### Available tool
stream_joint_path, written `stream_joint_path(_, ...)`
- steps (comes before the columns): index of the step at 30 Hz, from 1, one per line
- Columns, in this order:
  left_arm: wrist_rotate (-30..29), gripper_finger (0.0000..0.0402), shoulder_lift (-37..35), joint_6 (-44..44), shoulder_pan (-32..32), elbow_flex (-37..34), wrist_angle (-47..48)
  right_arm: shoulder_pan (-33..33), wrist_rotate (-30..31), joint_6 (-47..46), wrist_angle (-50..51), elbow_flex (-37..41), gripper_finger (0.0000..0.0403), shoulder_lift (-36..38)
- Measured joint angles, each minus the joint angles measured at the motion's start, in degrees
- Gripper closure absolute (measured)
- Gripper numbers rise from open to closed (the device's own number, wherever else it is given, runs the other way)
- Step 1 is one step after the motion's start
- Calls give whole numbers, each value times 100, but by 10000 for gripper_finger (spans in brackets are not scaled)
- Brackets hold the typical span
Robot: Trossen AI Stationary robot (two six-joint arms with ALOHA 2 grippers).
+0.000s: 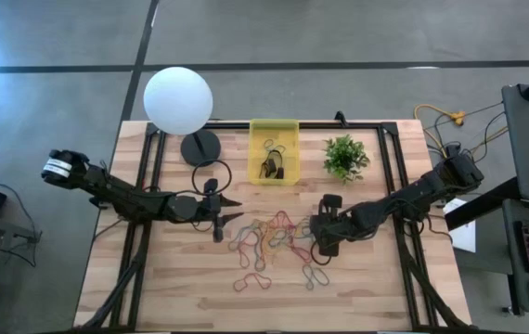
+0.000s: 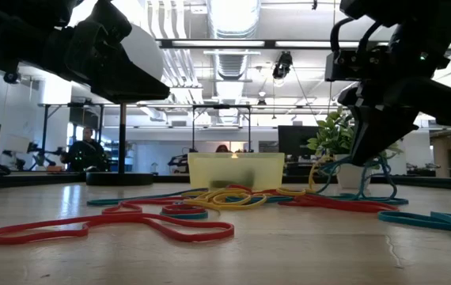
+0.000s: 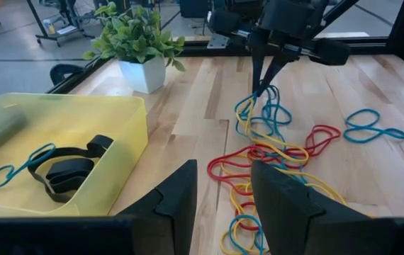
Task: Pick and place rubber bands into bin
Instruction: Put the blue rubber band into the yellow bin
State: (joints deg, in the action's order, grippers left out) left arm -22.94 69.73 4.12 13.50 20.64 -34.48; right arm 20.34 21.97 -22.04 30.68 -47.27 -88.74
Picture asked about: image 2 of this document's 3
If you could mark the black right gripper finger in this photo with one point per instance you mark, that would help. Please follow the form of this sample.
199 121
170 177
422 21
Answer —
391 126

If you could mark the black overhead frame beam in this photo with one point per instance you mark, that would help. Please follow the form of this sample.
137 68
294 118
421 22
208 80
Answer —
269 44

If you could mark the small red rubber band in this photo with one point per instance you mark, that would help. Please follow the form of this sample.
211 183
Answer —
164 210

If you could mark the yellow rubber band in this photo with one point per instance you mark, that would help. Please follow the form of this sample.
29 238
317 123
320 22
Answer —
209 196
289 192

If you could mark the long thin teal rubber band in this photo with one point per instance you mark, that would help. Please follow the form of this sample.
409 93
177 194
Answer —
91 202

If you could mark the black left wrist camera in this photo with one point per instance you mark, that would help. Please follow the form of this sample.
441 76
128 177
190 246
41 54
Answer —
103 21

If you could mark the person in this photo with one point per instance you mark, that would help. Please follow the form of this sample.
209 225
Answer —
85 154
222 149

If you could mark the yellow translucent plastic bin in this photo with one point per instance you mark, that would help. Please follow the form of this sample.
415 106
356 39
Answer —
209 166

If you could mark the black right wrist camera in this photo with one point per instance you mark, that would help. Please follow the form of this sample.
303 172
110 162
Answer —
358 63

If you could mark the white globe lamp black stand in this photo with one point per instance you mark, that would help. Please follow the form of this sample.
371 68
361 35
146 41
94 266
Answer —
146 55

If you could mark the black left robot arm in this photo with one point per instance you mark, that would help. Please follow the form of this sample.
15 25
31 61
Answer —
12 31

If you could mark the green plant in white pot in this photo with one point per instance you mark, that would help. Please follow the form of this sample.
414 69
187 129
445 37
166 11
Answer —
328 138

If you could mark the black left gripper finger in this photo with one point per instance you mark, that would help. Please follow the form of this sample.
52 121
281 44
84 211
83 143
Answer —
130 79
134 100

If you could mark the black background rig frame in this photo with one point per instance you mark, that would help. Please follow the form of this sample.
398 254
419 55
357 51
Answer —
221 106
46 130

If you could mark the black hanging overhead camera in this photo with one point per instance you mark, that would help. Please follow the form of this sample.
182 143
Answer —
283 63

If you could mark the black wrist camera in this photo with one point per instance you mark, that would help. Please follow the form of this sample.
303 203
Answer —
103 21
358 63

